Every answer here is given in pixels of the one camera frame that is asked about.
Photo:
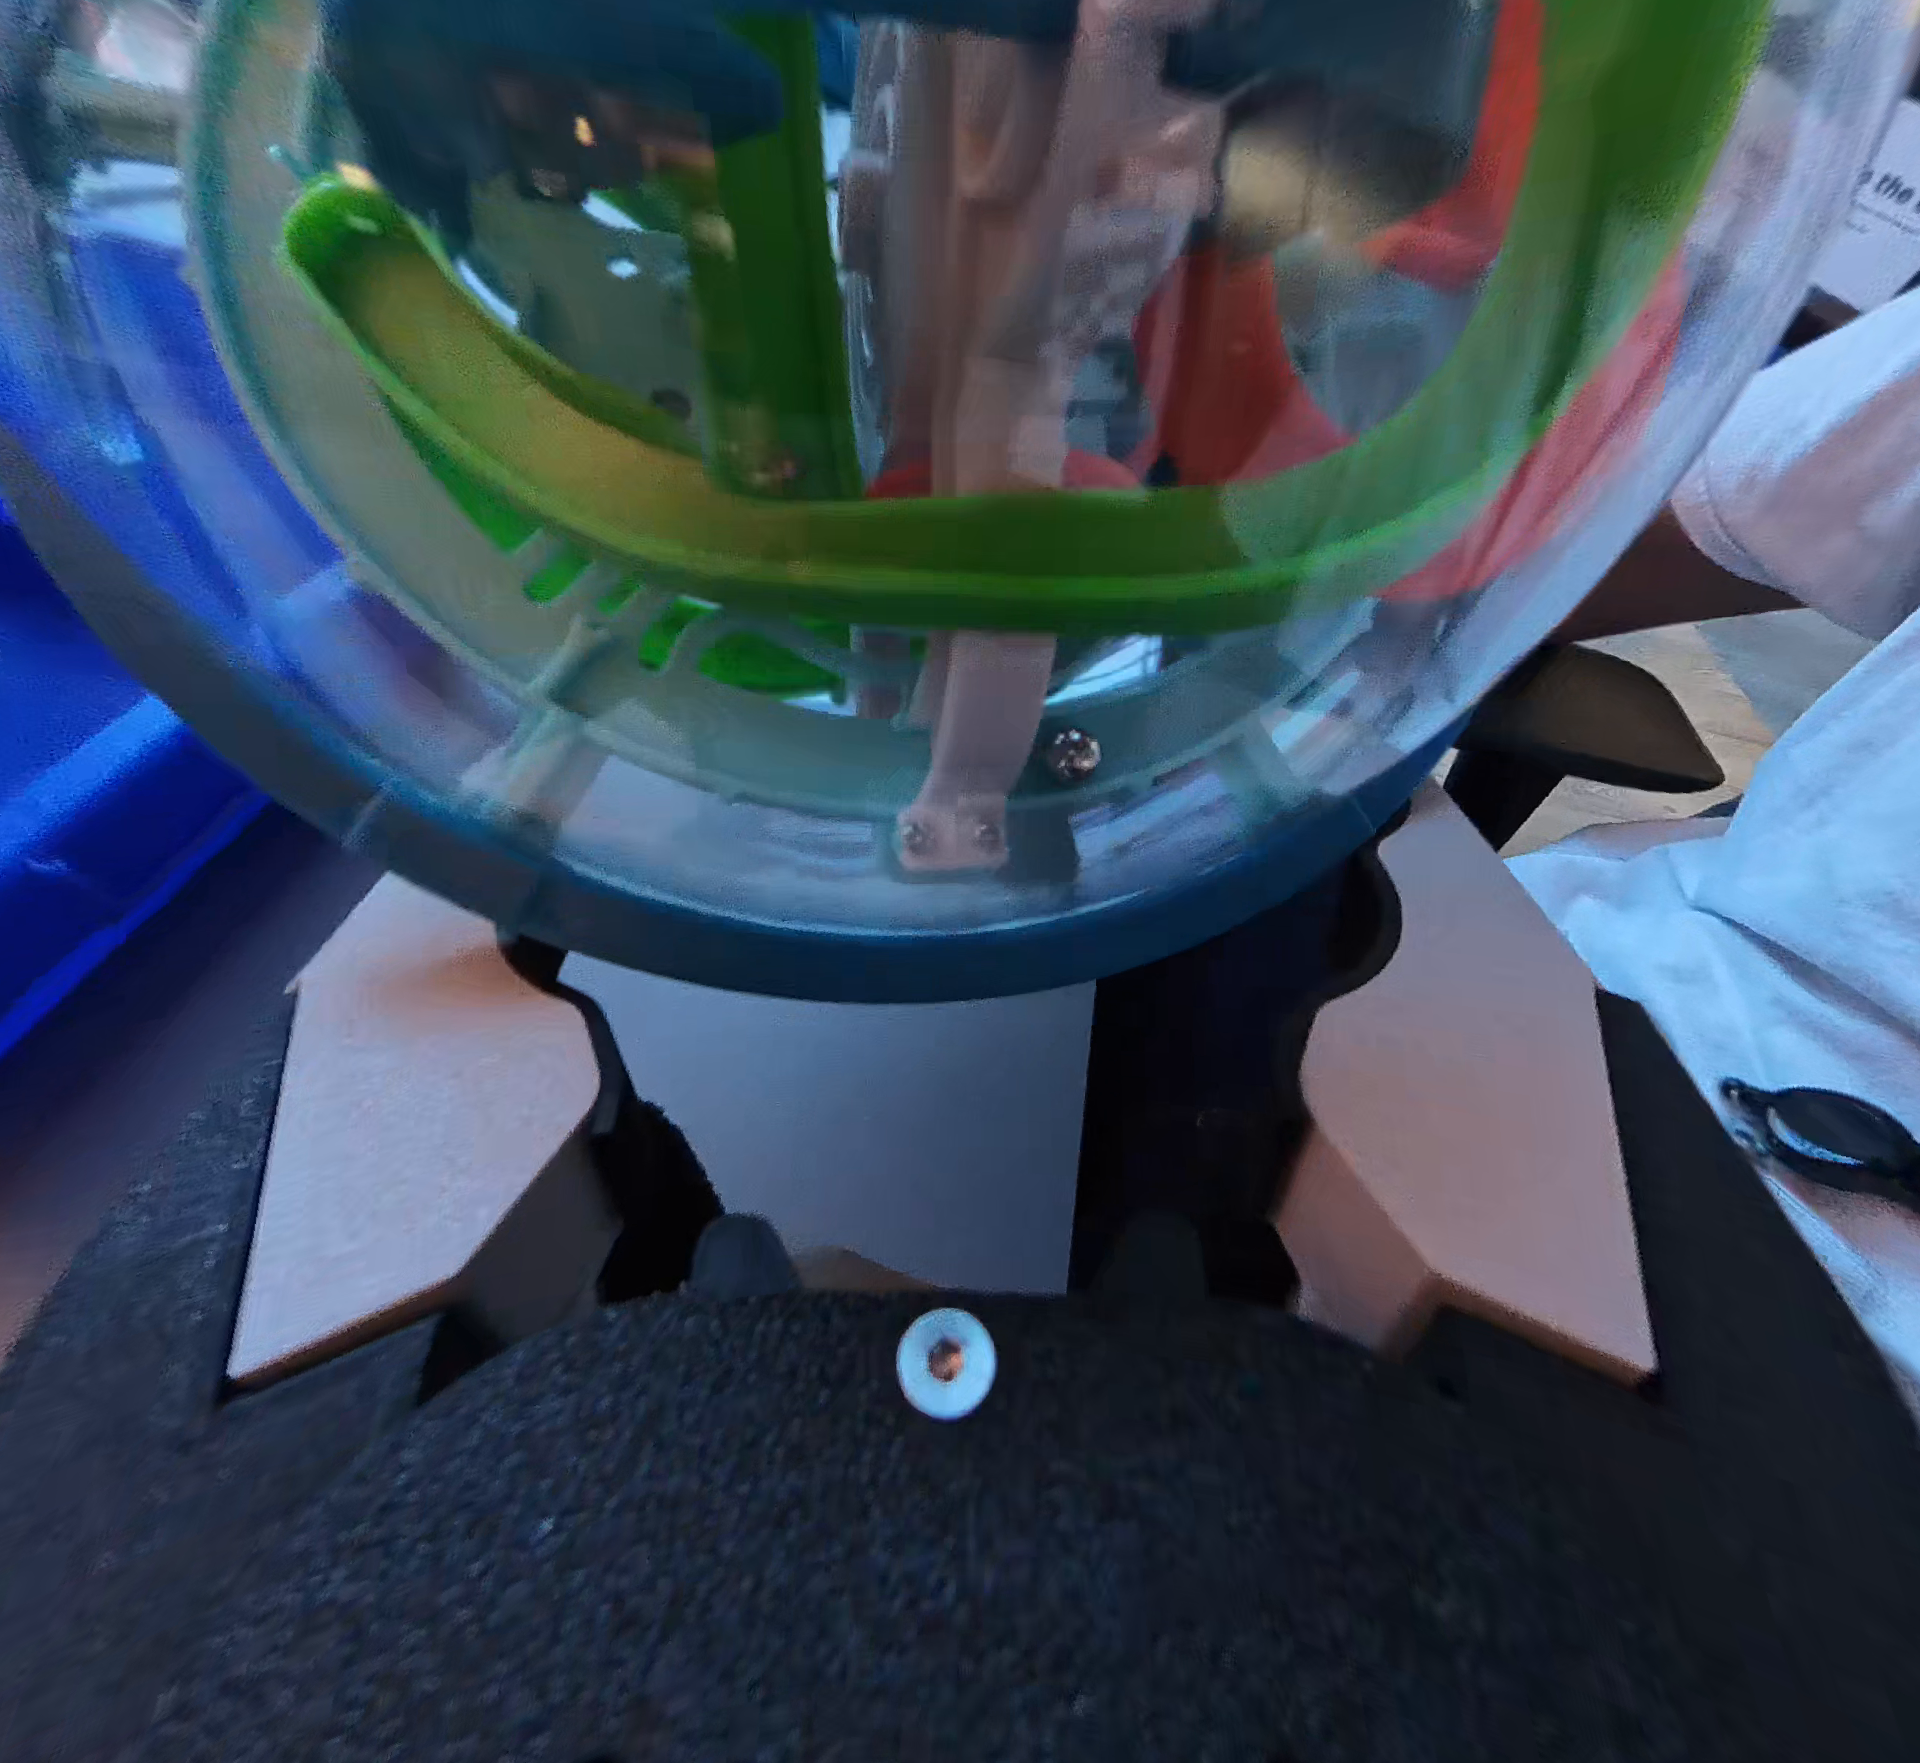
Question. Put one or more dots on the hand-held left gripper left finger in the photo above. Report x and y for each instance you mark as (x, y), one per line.
(419, 1133)

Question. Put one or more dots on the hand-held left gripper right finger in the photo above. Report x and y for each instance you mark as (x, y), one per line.
(1486, 1117)

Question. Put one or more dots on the clear plastic maze ball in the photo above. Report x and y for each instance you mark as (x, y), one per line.
(901, 369)

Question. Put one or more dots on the small steel ball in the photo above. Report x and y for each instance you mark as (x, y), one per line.
(1073, 756)

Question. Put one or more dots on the person in white shirt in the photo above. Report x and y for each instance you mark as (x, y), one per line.
(1802, 893)

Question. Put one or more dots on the black chair armrest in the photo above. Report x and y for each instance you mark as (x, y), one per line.
(1590, 743)

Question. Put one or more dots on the blue plastic bin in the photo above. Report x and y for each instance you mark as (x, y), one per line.
(106, 805)

